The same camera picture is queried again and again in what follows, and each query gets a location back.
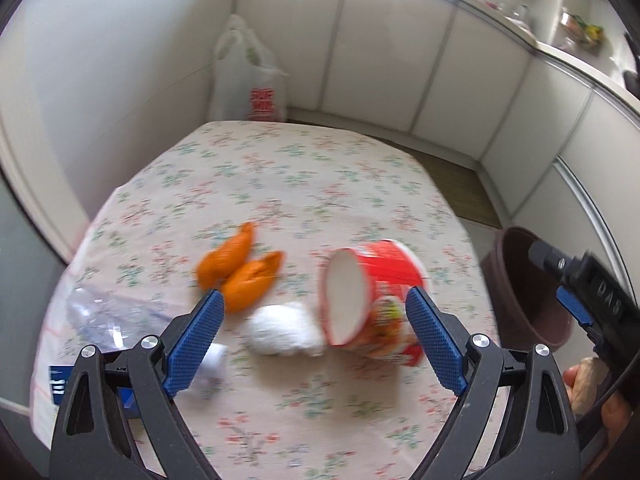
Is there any clear plastic bag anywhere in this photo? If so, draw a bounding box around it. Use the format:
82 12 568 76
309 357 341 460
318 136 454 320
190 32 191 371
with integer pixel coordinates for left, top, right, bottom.
65 285 176 361

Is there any brown round bin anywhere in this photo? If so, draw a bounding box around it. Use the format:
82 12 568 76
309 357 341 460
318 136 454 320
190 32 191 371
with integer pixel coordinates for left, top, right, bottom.
481 226 576 353

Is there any white kitchen cabinet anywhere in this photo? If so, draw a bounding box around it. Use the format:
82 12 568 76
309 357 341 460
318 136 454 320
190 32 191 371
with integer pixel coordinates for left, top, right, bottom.
235 0 640 321

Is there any floral tablecloth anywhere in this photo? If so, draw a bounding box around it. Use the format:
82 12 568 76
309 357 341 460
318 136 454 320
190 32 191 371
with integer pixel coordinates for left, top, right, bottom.
30 120 501 480

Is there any person's right hand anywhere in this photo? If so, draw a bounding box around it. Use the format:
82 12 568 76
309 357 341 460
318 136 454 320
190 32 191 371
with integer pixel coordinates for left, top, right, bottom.
562 357 640 443

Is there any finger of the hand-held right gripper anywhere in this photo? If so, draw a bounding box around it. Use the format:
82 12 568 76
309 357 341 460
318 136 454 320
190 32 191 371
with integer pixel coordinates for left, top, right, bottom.
530 239 586 286
556 285 606 343

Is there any white door frame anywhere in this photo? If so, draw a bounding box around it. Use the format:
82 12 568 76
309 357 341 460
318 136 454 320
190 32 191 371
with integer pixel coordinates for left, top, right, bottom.
0 125 93 267

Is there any white tissue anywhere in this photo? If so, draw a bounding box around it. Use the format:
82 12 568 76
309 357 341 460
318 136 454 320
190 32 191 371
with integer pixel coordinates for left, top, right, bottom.
197 342 230 396
245 302 326 358

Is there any blue paper packet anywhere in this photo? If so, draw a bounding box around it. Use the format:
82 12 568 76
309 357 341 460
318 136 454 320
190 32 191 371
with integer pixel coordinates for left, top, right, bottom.
47 364 146 421

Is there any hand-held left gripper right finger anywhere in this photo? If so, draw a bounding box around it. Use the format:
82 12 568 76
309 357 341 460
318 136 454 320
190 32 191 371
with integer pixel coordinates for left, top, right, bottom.
405 286 583 480

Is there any white plastic shopping bag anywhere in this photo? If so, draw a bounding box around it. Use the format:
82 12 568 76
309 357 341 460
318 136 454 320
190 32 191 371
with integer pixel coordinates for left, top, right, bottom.
207 14 290 123

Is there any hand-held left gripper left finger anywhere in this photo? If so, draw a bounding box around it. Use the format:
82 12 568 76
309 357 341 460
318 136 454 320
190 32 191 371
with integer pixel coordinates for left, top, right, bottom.
50 289 226 480

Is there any wire wall rack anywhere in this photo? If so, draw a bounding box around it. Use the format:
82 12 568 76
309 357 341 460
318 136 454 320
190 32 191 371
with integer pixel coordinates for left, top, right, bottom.
559 7 607 54

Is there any red instant noodle cup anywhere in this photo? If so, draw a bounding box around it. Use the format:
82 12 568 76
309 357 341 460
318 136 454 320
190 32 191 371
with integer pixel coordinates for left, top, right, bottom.
319 240 431 368

